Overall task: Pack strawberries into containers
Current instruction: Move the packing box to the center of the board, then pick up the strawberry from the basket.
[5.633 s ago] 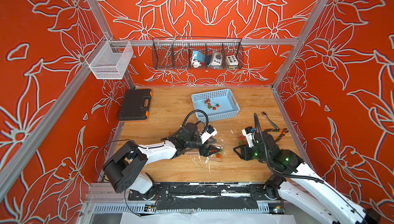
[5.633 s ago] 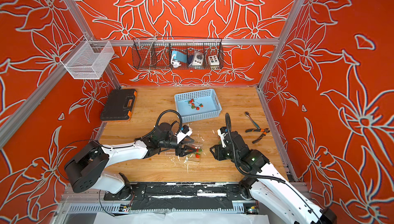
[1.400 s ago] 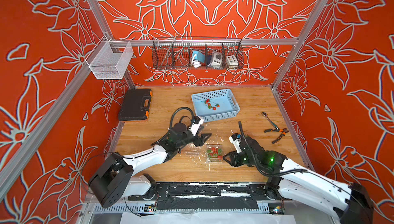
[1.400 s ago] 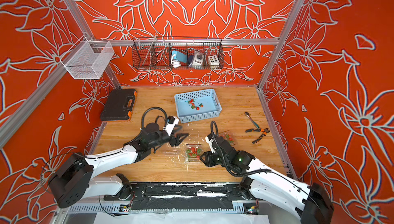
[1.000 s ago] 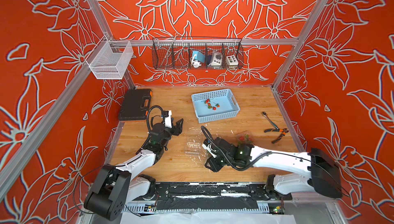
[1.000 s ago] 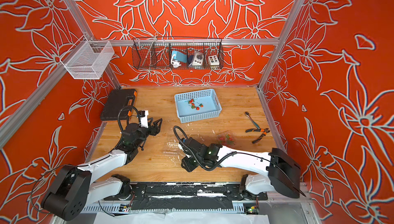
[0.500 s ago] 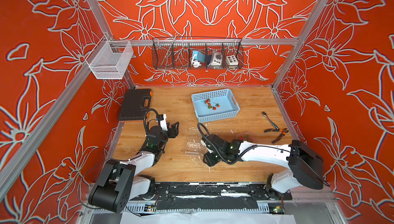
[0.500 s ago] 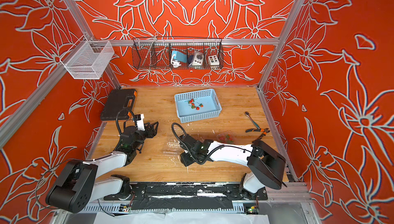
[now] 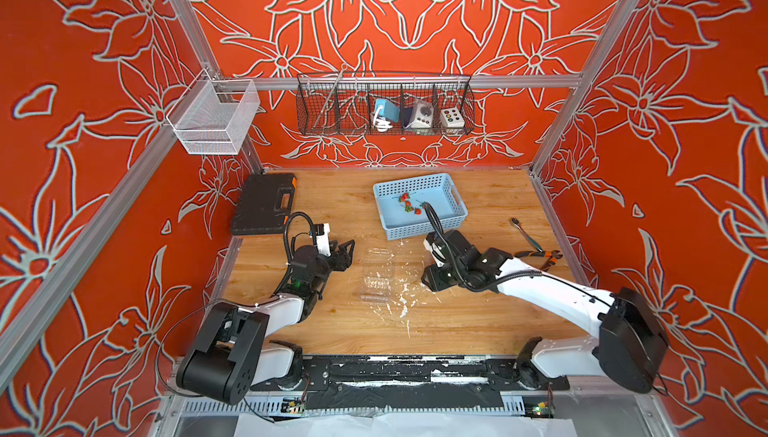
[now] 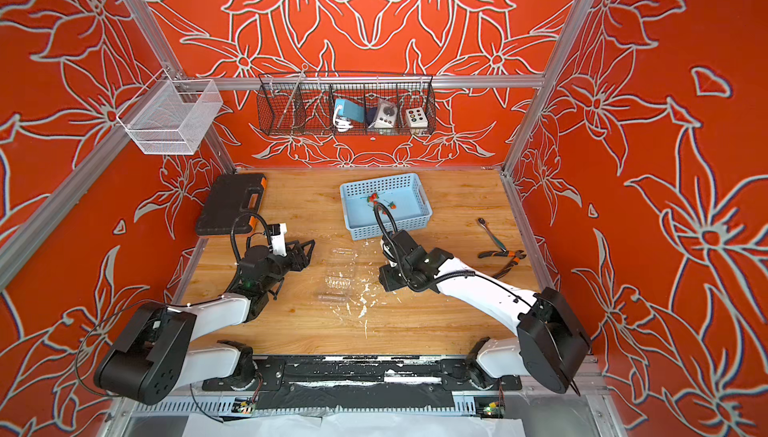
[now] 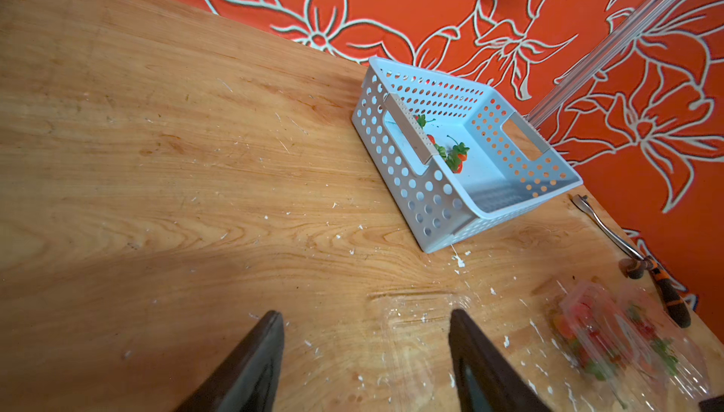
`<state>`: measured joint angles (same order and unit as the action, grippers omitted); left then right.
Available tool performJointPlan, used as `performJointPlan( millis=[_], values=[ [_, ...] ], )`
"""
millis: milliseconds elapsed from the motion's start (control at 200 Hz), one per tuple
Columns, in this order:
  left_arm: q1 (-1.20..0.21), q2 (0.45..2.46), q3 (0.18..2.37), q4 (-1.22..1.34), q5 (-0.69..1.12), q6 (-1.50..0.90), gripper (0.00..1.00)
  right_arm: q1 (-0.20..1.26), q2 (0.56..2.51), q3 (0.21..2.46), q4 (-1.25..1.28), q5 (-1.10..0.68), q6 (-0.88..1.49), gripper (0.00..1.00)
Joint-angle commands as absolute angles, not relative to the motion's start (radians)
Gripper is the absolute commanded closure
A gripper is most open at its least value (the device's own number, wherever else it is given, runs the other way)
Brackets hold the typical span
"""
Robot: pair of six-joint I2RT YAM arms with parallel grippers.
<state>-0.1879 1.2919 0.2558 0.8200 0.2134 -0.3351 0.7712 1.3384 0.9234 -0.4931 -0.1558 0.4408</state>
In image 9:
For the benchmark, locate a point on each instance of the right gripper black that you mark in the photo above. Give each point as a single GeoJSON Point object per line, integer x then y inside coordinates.
{"type": "Point", "coordinates": [431, 279]}

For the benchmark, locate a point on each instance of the orange handled pliers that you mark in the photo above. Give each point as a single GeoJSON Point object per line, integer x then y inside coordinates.
{"type": "Point", "coordinates": [551, 258]}

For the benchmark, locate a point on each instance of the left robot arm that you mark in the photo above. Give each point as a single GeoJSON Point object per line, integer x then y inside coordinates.
{"type": "Point", "coordinates": [232, 351]}

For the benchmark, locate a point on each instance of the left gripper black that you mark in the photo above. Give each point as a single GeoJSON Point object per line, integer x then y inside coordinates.
{"type": "Point", "coordinates": [341, 261]}

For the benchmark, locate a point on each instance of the blue perforated plastic basket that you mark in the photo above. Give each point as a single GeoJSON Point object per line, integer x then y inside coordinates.
{"type": "Point", "coordinates": [437, 190]}

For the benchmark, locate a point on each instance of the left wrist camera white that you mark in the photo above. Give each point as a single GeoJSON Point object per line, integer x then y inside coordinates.
{"type": "Point", "coordinates": [323, 239]}

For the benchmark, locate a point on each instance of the white button box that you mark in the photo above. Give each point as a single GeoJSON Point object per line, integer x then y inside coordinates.
{"type": "Point", "coordinates": [452, 121]}

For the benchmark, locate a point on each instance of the grey box with dials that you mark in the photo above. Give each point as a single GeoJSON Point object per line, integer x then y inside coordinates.
{"type": "Point", "coordinates": [418, 117]}

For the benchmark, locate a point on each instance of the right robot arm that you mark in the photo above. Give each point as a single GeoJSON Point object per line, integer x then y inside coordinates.
{"type": "Point", "coordinates": [624, 340]}

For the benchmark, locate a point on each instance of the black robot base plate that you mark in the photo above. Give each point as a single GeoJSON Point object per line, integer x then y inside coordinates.
{"type": "Point", "coordinates": [372, 385]}

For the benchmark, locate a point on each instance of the black wire wall basket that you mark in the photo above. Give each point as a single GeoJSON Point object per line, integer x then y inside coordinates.
{"type": "Point", "coordinates": [358, 103]}

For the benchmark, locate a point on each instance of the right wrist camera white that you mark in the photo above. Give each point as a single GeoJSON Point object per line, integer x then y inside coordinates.
{"type": "Point", "coordinates": [432, 245]}

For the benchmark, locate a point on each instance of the clear clamshell container left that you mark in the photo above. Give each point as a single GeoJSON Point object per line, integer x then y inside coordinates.
{"type": "Point", "coordinates": [378, 272]}

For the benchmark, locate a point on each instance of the clear acrylic wall box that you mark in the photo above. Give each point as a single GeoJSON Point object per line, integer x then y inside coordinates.
{"type": "Point", "coordinates": [215, 117]}

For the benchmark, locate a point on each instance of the blue white device in basket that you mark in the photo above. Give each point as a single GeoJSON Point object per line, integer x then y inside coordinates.
{"type": "Point", "coordinates": [385, 116]}

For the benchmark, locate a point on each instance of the pile of strawberries in basket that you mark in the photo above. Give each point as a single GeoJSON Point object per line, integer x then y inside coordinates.
{"type": "Point", "coordinates": [409, 205]}

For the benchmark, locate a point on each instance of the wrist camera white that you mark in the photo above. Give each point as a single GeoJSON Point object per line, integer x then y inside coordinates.
{"type": "Point", "coordinates": [432, 245]}
{"type": "Point", "coordinates": [323, 239]}

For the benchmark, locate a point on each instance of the black plastic tool case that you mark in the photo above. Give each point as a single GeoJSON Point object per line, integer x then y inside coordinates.
{"type": "Point", "coordinates": [265, 205]}

